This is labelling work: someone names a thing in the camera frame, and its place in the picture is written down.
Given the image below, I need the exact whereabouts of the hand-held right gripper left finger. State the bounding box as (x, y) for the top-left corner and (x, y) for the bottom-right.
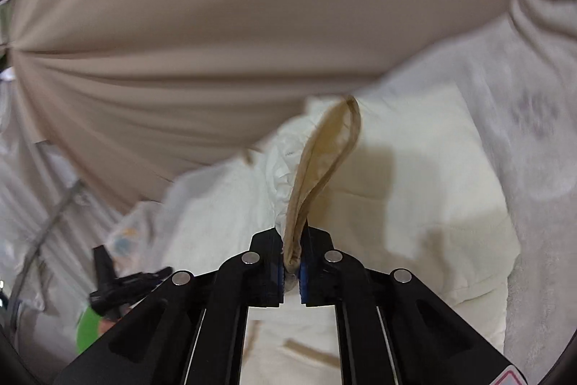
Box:
(54, 227), (286, 385)

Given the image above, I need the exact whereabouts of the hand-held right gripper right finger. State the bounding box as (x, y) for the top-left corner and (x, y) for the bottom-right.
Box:
(299, 226), (536, 385)

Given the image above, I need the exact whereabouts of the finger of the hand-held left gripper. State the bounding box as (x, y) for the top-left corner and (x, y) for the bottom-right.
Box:
(92, 246), (115, 285)
(89, 266), (175, 318)

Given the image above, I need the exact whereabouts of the white quilted blanket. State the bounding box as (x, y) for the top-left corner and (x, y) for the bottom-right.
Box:
(108, 94), (524, 385)

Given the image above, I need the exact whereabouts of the grey metal rod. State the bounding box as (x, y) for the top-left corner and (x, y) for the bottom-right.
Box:
(13, 180), (87, 305)

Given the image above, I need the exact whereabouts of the white satin curtain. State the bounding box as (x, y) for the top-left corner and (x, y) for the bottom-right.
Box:
(0, 69), (136, 368)

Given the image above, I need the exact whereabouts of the beige curtain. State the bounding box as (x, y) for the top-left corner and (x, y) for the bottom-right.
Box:
(8, 0), (548, 214)

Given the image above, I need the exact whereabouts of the floral fleece blanket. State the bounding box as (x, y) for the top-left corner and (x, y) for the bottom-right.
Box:
(106, 0), (577, 385)

